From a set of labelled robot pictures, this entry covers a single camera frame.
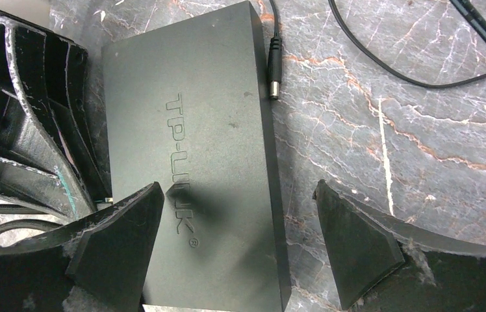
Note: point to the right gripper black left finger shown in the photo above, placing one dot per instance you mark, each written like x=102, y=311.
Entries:
x=97, y=263

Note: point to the black router box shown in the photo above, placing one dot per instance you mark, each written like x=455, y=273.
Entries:
x=188, y=107

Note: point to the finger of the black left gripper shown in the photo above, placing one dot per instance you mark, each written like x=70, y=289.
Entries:
x=47, y=162

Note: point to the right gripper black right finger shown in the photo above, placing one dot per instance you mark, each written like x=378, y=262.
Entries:
x=380, y=263

